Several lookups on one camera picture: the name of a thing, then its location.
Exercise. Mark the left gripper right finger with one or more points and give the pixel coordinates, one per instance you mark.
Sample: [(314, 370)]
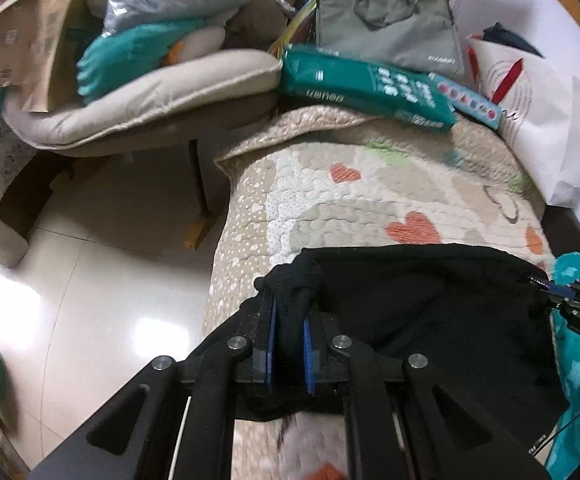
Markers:
[(406, 419)]

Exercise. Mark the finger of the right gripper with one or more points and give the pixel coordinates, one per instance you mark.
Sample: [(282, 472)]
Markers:
[(549, 291)]

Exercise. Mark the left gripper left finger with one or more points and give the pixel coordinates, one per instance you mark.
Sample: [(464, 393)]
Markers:
[(173, 419)]

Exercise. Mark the black pants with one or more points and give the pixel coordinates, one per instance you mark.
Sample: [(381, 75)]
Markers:
[(473, 311)]

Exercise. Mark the teal star blanket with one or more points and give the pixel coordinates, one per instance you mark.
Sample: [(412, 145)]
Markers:
[(565, 454)]

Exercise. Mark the white paper bag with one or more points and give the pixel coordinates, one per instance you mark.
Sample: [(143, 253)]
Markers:
[(541, 116)]

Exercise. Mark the light blue patterned box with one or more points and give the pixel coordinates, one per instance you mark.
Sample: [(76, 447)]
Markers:
[(468, 102)]

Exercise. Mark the heart pattern quilt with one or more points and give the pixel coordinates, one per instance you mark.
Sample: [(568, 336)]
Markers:
[(324, 177)]

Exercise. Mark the beige cushion pad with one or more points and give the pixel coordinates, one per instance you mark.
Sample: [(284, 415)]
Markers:
[(219, 77)]

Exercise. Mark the grey document bag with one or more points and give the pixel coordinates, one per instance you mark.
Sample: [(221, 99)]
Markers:
[(417, 35)]

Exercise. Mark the green tissue pack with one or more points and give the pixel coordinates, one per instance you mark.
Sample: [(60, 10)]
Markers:
[(374, 89)]

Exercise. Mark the teal plush towel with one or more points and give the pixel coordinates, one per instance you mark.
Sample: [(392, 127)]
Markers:
[(112, 61)]

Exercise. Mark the brown cardboard box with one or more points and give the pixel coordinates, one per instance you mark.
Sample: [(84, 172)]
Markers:
[(41, 42)]

